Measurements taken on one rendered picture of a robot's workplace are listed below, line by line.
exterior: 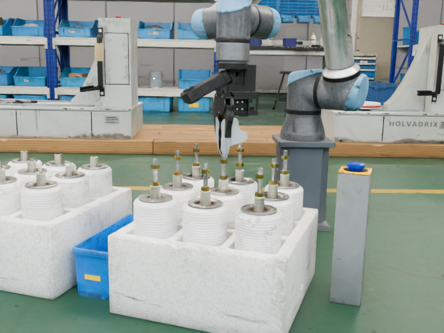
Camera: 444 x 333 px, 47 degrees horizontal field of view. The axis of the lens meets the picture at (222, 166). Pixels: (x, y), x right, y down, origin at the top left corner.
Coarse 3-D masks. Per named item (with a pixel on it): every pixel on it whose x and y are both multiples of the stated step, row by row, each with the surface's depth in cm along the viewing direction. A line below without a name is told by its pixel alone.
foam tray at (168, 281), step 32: (128, 224) 118; (128, 256) 109; (160, 256) 106; (192, 256) 104; (224, 256) 101; (256, 256) 99; (288, 256) 100; (128, 288) 110; (160, 288) 108; (192, 288) 105; (224, 288) 103; (256, 288) 100; (288, 288) 102; (160, 320) 109; (192, 320) 107; (224, 320) 104; (256, 320) 102; (288, 320) 105
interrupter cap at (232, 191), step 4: (212, 188) 122; (216, 188) 122; (228, 188) 122; (232, 188) 122; (236, 188) 122; (212, 192) 118; (216, 192) 118; (228, 192) 120; (232, 192) 118; (236, 192) 118
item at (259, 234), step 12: (240, 216) 103; (252, 216) 102; (264, 216) 102; (276, 216) 103; (240, 228) 103; (252, 228) 102; (264, 228) 101; (276, 228) 103; (240, 240) 104; (252, 240) 102; (264, 240) 102; (276, 240) 103; (264, 252) 102; (276, 252) 104
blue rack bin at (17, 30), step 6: (18, 18) 579; (18, 24) 577; (42, 24) 599; (12, 30) 554; (18, 30) 555; (24, 30) 555; (30, 30) 555; (36, 30) 555; (42, 30) 556; (42, 36) 558
